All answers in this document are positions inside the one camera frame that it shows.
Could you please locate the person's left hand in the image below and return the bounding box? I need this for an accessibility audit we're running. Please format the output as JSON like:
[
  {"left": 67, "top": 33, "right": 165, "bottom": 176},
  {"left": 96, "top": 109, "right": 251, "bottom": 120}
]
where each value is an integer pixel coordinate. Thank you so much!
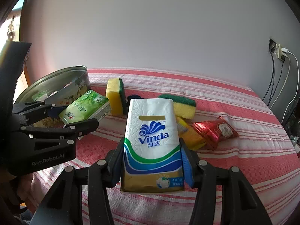
[{"left": 16, "top": 172, "right": 41, "bottom": 207}]

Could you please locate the red foil snack packet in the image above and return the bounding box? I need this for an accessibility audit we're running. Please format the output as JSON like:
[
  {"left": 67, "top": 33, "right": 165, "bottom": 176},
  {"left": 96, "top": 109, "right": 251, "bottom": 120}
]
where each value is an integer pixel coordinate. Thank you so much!
[{"left": 192, "top": 116, "right": 239, "bottom": 151}]

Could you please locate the yellow green sponge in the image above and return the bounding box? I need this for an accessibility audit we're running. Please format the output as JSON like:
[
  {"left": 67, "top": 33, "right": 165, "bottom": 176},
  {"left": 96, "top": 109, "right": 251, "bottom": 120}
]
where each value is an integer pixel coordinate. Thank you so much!
[
  {"left": 105, "top": 78, "right": 128, "bottom": 116},
  {"left": 157, "top": 94, "right": 197, "bottom": 120}
]

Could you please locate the wooden door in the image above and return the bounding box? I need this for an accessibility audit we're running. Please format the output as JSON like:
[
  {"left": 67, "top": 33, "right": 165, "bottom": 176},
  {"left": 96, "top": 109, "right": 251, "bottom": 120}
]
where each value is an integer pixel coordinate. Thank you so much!
[{"left": 7, "top": 0, "right": 32, "bottom": 87}]

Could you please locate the white tissue pack gold band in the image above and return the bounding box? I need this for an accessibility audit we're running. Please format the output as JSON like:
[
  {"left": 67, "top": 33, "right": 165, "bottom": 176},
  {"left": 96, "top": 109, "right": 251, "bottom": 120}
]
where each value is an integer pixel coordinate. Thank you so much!
[{"left": 120, "top": 98, "right": 185, "bottom": 195}]

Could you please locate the round metal tin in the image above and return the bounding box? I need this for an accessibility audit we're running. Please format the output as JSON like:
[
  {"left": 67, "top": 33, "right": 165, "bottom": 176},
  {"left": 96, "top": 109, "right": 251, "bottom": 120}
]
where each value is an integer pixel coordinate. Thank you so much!
[{"left": 13, "top": 66, "right": 92, "bottom": 128}]

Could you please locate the thick white cable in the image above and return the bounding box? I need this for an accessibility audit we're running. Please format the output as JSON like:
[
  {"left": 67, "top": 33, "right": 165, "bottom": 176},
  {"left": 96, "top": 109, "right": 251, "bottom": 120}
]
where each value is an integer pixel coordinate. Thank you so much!
[{"left": 282, "top": 50, "right": 300, "bottom": 125}]

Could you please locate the white charger plug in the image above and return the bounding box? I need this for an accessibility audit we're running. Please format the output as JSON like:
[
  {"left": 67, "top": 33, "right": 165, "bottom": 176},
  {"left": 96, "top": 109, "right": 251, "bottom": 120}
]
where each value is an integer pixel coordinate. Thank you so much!
[{"left": 277, "top": 43, "right": 290, "bottom": 61}]

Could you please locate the red white striped tablecloth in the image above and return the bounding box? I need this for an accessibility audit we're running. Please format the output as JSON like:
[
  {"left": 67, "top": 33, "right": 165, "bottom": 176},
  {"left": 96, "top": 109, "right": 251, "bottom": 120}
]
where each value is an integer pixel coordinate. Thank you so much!
[{"left": 30, "top": 68, "right": 300, "bottom": 225}]

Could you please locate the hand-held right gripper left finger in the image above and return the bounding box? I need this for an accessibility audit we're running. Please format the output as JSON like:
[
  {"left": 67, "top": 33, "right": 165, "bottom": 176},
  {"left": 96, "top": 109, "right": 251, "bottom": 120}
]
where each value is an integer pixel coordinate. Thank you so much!
[{"left": 35, "top": 138, "right": 125, "bottom": 225}]

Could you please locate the yellow snack packet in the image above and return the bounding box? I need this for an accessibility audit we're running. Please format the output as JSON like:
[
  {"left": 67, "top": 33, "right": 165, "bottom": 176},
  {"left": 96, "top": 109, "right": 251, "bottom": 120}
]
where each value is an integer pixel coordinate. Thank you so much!
[{"left": 176, "top": 116, "right": 207, "bottom": 150}]

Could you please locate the black cable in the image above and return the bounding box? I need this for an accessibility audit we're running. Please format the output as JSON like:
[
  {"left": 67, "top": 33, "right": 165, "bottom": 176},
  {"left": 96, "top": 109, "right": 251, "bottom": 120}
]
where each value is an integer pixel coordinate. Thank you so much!
[
  {"left": 262, "top": 52, "right": 275, "bottom": 101},
  {"left": 268, "top": 58, "right": 284, "bottom": 108}
]

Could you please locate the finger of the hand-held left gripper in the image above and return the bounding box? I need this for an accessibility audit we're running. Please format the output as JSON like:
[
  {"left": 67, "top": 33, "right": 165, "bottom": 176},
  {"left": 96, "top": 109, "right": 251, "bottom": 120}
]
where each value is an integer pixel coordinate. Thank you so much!
[
  {"left": 21, "top": 118, "right": 99, "bottom": 144},
  {"left": 12, "top": 100, "right": 68, "bottom": 125}
]

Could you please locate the green tissue pack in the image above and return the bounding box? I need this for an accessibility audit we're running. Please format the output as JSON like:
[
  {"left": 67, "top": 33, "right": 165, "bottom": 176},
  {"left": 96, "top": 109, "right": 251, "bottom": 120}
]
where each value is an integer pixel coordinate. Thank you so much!
[{"left": 58, "top": 90, "right": 112, "bottom": 141}]

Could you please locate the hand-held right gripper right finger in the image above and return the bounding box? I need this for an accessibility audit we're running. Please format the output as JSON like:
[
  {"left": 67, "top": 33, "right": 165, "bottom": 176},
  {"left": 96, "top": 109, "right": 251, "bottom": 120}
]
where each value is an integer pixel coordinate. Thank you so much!
[{"left": 179, "top": 139, "right": 273, "bottom": 225}]

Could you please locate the thin white cable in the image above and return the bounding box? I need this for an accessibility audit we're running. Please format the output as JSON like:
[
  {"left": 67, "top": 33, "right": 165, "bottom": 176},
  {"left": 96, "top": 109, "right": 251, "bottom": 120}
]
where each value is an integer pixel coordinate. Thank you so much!
[{"left": 269, "top": 60, "right": 291, "bottom": 108}]

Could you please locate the brass door fitting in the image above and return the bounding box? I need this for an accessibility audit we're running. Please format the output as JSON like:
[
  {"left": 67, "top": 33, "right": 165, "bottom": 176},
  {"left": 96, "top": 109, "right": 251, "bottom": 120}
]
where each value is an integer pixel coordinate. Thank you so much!
[{"left": 7, "top": 15, "right": 16, "bottom": 40}]

